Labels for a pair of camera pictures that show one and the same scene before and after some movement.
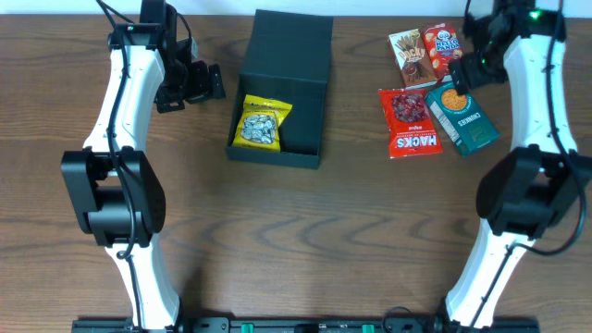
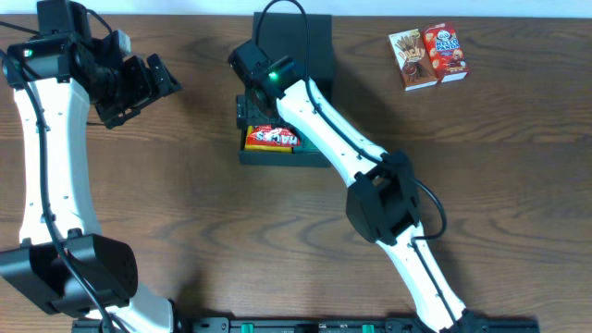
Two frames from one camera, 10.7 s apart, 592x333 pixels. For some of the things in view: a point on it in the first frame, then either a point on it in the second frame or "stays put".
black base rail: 305,325 stays put
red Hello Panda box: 442,47 stays put
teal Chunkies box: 466,123 → 305,145
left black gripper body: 215,81 → 140,86
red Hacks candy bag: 410,126 → 266,135
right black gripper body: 460,76 → 247,114
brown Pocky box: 413,56 stays put
